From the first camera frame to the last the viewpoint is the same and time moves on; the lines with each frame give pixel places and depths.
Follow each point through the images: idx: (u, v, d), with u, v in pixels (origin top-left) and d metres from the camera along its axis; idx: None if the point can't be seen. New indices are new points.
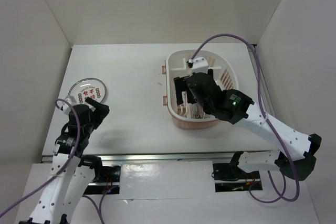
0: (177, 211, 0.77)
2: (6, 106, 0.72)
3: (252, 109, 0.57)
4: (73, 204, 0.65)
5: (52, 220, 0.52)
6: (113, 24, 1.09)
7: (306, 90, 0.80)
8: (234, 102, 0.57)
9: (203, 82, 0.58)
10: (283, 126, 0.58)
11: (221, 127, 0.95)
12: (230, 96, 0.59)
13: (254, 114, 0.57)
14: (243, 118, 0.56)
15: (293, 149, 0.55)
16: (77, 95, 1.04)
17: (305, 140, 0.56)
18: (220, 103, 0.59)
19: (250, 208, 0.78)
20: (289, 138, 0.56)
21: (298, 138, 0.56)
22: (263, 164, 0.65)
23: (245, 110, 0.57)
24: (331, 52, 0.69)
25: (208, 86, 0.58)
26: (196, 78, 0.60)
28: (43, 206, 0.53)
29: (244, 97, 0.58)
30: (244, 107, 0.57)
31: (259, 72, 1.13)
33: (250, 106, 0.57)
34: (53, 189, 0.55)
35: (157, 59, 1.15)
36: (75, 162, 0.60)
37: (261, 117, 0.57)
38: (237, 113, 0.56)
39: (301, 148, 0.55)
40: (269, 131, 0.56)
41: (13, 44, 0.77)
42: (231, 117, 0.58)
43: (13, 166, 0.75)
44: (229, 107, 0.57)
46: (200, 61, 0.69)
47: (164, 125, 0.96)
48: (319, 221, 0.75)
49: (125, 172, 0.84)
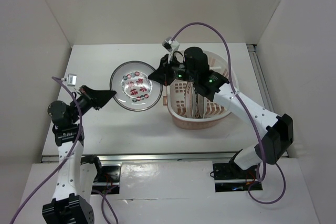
0: (177, 211, 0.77)
2: (6, 105, 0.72)
3: (226, 87, 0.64)
4: (87, 193, 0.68)
5: (76, 192, 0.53)
6: (113, 23, 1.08)
7: (306, 89, 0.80)
8: (211, 80, 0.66)
9: (198, 56, 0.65)
10: (254, 103, 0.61)
11: (221, 127, 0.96)
12: (211, 75, 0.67)
13: (226, 90, 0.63)
14: (215, 93, 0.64)
15: (258, 122, 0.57)
16: (132, 72, 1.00)
17: (272, 117, 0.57)
18: (202, 78, 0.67)
19: (250, 208, 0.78)
20: (254, 113, 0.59)
21: (265, 115, 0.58)
22: (248, 155, 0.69)
23: (219, 87, 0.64)
24: (329, 51, 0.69)
25: (200, 62, 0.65)
26: (193, 52, 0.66)
28: (63, 185, 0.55)
29: (222, 78, 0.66)
30: (219, 85, 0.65)
31: (259, 72, 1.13)
33: (224, 84, 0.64)
34: (68, 169, 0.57)
35: (157, 59, 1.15)
36: (81, 148, 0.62)
37: (231, 93, 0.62)
38: (212, 89, 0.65)
39: (265, 123, 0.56)
40: (238, 105, 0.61)
41: (12, 44, 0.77)
42: (208, 93, 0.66)
43: (13, 166, 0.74)
44: (208, 85, 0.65)
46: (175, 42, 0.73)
47: (165, 125, 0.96)
48: (319, 221, 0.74)
49: (125, 172, 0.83)
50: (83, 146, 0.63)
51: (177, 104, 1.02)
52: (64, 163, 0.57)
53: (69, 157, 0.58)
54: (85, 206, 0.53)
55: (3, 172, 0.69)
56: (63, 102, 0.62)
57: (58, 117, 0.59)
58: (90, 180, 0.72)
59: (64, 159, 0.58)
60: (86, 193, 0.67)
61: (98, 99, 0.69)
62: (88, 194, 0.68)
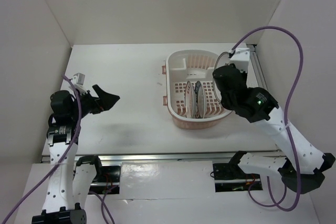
0: (176, 211, 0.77)
2: (6, 106, 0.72)
3: (276, 114, 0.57)
4: (83, 194, 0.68)
5: (67, 205, 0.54)
6: (113, 24, 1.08)
7: (306, 89, 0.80)
8: (260, 100, 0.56)
9: (230, 74, 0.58)
10: (300, 137, 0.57)
11: (221, 127, 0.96)
12: (256, 94, 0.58)
13: (277, 119, 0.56)
14: (263, 119, 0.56)
15: (305, 162, 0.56)
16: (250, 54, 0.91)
17: (319, 156, 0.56)
18: (242, 98, 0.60)
19: (250, 209, 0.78)
20: (304, 151, 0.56)
21: (313, 153, 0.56)
22: (264, 169, 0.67)
23: (269, 113, 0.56)
24: (329, 51, 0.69)
25: (233, 80, 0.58)
26: (223, 70, 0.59)
28: (54, 195, 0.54)
29: (270, 99, 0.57)
30: (268, 108, 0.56)
31: (259, 72, 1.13)
33: (274, 109, 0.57)
34: (59, 178, 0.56)
35: (157, 59, 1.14)
36: (74, 149, 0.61)
37: (282, 123, 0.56)
38: (258, 112, 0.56)
39: (312, 164, 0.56)
40: (286, 138, 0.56)
41: (12, 44, 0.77)
42: (253, 115, 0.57)
43: (13, 166, 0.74)
44: (254, 105, 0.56)
46: (243, 53, 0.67)
47: (165, 125, 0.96)
48: (319, 221, 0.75)
49: (125, 172, 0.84)
50: (76, 147, 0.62)
51: (177, 104, 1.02)
52: (55, 170, 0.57)
53: (61, 163, 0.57)
54: (77, 218, 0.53)
55: (2, 172, 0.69)
56: (68, 93, 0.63)
57: (59, 105, 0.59)
58: (87, 180, 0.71)
59: (55, 164, 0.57)
60: (81, 196, 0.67)
61: (103, 101, 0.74)
62: (84, 196, 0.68)
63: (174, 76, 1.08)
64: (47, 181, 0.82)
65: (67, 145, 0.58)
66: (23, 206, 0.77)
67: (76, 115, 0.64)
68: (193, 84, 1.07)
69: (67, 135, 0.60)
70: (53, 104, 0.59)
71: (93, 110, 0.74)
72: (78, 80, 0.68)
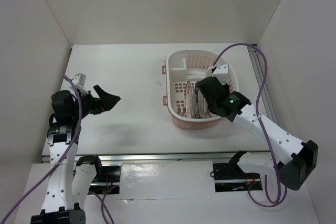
0: (176, 211, 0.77)
2: (6, 105, 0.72)
3: (248, 109, 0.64)
4: (83, 194, 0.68)
5: (66, 206, 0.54)
6: (113, 24, 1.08)
7: (306, 89, 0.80)
8: (232, 100, 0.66)
9: (208, 82, 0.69)
10: (276, 127, 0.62)
11: (220, 128, 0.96)
12: (231, 96, 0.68)
13: (249, 112, 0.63)
14: (237, 114, 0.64)
15: (282, 149, 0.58)
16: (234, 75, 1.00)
17: (296, 143, 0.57)
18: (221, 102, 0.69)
19: (250, 209, 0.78)
20: (279, 138, 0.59)
21: (290, 140, 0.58)
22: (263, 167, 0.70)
23: (241, 108, 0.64)
24: (329, 51, 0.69)
25: (211, 86, 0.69)
26: (202, 80, 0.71)
28: (53, 195, 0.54)
29: (243, 98, 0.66)
30: (240, 105, 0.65)
31: (259, 72, 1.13)
33: (247, 106, 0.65)
34: (58, 178, 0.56)
35: (157, 59, 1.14)
36: (74, 149, 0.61)
37: (254, 115, 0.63)
38: (233, 109, 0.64)
39: (290, 150, 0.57)
40: (260, 129, 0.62)
41: (12, 44, 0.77)
42: (229, 113, 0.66)
43: (13, 166, 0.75)
44: (227, 104, 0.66)
46: (222, 67, 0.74)
47: (165, 125, 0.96)
48: (319, 221, 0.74)
49: (125, 172, 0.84)
50: (76, 147, 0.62)
51: (177, 104, 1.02)
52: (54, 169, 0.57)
53: (60, 162, 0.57)
54: (75, 217, 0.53)
55: (3, 172, 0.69)
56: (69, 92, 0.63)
57: (59, 105, 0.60)
58: (87, 179, 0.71)
59: (55, 163, 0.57)
60: (81, 196, 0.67)
61: (105, 101, 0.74)
62: (83, 196, 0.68)
63: (174, 76, 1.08)
64: (46, 181, 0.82)
65: (67, 145, 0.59)
66: (23, 206, 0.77)
67: (77, 115, 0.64)
68: (193, 84, 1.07)
69: (67, 135, 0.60)
70: (53, 104, 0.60)
71: (93, 111, 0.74)
72: (79, 80, 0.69)
